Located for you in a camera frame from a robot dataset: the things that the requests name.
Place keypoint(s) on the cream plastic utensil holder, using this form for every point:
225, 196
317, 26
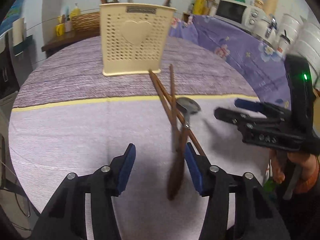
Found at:
133, 37

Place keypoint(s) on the purple floral cloth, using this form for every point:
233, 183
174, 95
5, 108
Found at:
257, 62

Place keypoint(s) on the yellow soap bottle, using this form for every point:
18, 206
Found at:
75, 12

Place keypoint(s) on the white microwave oven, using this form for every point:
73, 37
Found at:
241, 15

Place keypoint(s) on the orange sleeve cuff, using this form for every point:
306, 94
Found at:
310, 171

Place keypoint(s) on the brown wooden chopstick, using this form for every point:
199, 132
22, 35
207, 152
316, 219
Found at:
167, 102
173, 109
169, 109

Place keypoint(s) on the white stacked buckets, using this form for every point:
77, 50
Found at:
304, 41

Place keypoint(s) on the yellow cup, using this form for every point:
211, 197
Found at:
60, 29

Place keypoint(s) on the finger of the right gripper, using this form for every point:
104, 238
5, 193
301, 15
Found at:
241, 120
249, 105

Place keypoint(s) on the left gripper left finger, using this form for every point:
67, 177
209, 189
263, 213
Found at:
64, 215

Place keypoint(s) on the purple striped tablecloth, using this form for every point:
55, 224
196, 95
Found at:
69, 117

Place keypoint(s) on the white paper cup tube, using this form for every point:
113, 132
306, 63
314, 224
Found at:
18, 31

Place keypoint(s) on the chrome kettle tap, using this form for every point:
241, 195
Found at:
267, 25

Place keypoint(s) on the white water dispenser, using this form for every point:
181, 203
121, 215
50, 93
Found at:
9, 83

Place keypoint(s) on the right hand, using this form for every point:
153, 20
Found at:
280, 171

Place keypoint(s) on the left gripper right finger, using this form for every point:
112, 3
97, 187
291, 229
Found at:
238, 207

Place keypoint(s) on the woven basket sink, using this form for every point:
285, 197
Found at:
86, 22

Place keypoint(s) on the yellow paper roll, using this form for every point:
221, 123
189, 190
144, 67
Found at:
199, 7

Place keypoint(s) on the dark wooden counter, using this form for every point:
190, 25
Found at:
60, 42

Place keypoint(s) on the large spoon wooden handle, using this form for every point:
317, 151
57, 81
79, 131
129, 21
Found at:
187, 107

